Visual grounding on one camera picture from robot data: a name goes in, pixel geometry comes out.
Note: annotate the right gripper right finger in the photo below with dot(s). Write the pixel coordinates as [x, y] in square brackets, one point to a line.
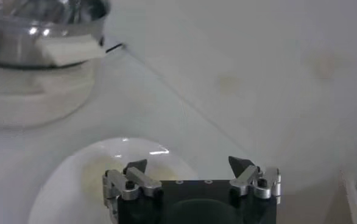
[245, 179]

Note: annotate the cream electric cooker base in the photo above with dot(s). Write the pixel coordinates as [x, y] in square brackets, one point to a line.
[29, 100]

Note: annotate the stainless steel steamer basket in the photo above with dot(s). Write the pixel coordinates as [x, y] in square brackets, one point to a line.
[14, 45]

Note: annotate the white round plate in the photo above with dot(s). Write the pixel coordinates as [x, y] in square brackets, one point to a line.
[59, 188]

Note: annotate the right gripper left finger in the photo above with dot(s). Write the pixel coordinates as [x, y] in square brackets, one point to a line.
[142, 181]

